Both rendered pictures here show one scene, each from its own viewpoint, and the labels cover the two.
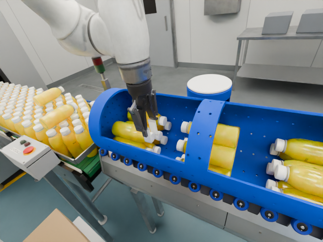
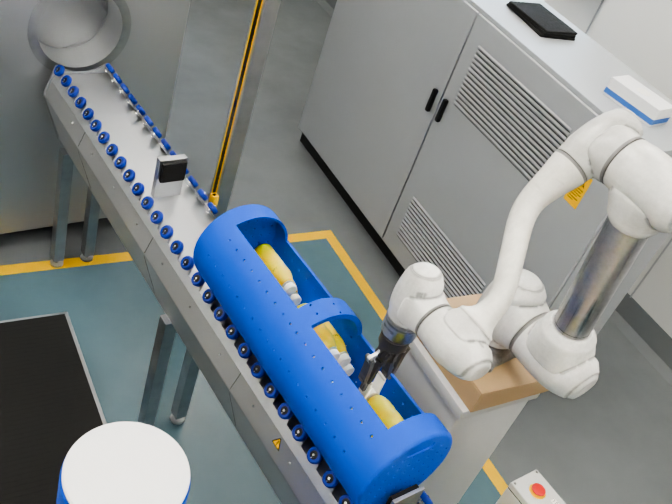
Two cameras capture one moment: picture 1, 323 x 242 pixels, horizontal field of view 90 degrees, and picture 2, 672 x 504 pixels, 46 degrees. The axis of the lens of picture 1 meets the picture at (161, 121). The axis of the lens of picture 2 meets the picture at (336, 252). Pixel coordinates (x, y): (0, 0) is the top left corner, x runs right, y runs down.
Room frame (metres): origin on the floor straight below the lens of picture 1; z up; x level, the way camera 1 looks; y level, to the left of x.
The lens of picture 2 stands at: (1.91, 0.07, 2.60)
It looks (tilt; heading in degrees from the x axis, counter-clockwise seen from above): 38 degrees down; 189
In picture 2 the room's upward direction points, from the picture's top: 21 degrees clockwise
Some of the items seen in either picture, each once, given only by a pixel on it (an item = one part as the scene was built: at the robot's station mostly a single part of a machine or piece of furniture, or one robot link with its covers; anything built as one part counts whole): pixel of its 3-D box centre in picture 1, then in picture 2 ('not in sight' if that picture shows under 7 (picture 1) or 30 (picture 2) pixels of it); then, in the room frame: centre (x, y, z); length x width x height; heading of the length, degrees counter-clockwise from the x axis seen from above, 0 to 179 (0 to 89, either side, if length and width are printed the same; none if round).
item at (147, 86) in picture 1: (141, 92); (391, 345); (0.45, 0.05, 1.28); 0.08 x 0.07 x 0.09; 146
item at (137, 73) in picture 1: (135, 69); (401, 325); (0.46, 0.05, 1.35); 0.09 x 0.09 x 0.06
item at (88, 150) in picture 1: (106, 134); not in sight; (0.69, 0.30, 0.96); 0.40 x 0.01 x 0.03; 146
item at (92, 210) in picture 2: not in sight; (93, 206); (-0.54, -1.42, 0.31); 0.06 x 0.06 x 0.63; 56
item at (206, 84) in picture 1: (208, 83); (127, 473); (0.95, -0.34, 1.03); 0.28 x 0.28 x 0.01
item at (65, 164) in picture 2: not in sight; (61, 210); (-0.42, -1.49, 0.31); 0.06 x 0.06 x 0.63; 56
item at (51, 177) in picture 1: (85, 213); not in sight; (0.52, 0.57, 0.50); 0.04 x 0.04 x 1.00; 56
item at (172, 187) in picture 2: not in sight; (170, 177); (-0.09, -0.87, 1.00); 0.10 x 0.04 x 0.15; 146
